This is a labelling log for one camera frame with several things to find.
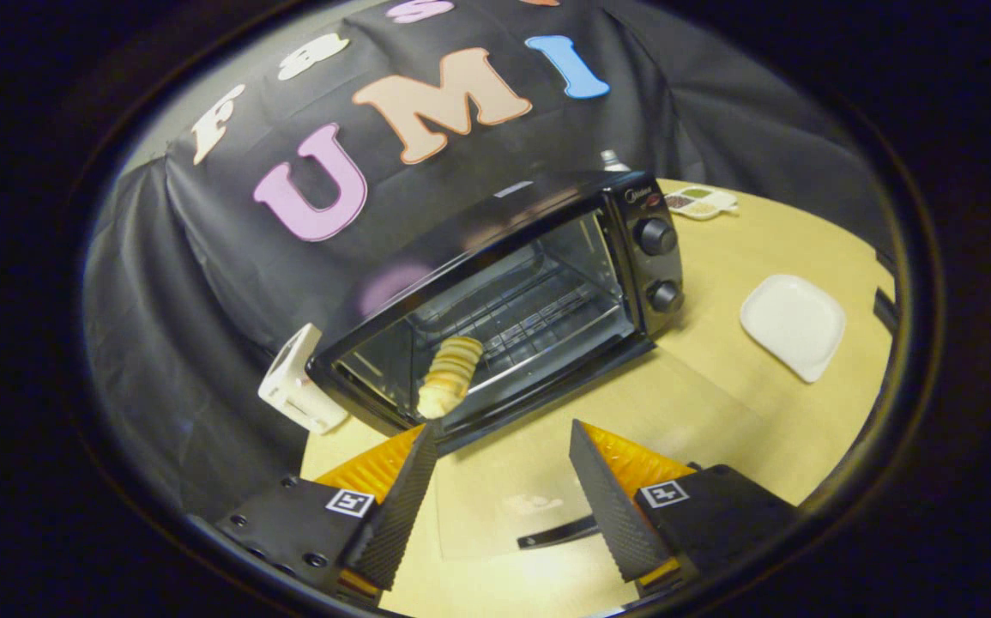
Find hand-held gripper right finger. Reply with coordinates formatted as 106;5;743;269
569;419;801;602

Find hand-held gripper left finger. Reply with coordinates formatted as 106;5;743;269
216;422;439;606

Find ridged bread roll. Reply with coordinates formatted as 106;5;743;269
416;336;485;421

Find black toaster oven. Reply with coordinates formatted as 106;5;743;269
306;169;775;563

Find white bread toaster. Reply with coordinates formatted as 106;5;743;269
257;323;348;435

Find white square plate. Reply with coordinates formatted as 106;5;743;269
740;274;847;384

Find white divided seasoning dish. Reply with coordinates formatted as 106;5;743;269
665;185;740;221

